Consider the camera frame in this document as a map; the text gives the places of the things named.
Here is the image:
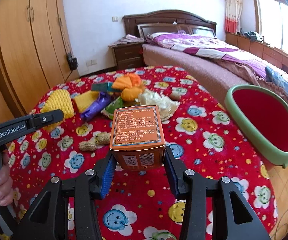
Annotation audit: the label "orange cardboard box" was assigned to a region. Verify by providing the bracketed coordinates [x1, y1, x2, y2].
[109, 105, 165, 171]

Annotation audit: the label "red green trash bin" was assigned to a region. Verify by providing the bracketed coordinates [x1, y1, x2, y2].
[225, 85, 288, 168]

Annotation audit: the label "person's left hand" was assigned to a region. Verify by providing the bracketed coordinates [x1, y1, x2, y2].
[0, 152, 13, 206]

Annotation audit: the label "wooden wardrobe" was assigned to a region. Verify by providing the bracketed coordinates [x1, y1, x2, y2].
[0, 0, 78, 122]

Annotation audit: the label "red smiley flower blanket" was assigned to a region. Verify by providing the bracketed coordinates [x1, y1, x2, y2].
[8, 66, 278, 239]

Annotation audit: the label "peanut shell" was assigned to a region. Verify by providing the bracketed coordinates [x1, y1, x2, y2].
[78, 140, 97, 151]
[95, 132, 110, 145]

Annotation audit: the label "yellow foam fruit net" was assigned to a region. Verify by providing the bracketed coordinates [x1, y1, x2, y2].
[40, 89, 75, 120]

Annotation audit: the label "white crumpled plastic bag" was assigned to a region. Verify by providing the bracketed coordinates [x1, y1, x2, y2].
[138, 89, 180, 121]

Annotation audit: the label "black charger on wardrobe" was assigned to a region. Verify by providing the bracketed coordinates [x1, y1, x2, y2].
[67, 52, 78, 71]

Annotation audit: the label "yellow sponge piece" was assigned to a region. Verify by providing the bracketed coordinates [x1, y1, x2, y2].
[73, 90, 99, 113]

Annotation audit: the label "green snack wrapper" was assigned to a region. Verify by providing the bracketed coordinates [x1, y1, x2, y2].
[101, 97, 124, 120]

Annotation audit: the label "purple snack wrapper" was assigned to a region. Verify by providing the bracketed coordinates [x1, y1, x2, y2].
[81, 92, 112, 121]

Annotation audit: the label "teal box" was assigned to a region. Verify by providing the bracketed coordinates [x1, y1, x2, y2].
[91, 82, 118, 92]

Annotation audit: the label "purple floral quilt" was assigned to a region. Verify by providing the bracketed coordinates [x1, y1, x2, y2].
[146, 32, 288, 83]

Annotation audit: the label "dark wooden nightstand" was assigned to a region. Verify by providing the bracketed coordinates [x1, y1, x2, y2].
[110, 42, 145, 70]

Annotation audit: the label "clothes on nightstand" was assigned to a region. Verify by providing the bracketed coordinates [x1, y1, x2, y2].
[110, 34, 144, 47]

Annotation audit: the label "dark wooden bed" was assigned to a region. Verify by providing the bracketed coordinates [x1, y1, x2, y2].
[123, 10, 288, 104]

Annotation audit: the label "wooden window cabinet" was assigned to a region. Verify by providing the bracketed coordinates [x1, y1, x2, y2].
[225, 33, 288, 73]

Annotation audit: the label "clothes pile on cabinet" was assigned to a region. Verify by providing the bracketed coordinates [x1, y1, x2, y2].
[244, 31, 264, 43]

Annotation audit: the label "red white curtain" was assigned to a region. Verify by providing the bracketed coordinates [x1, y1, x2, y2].
[225, 0, 243, 34]

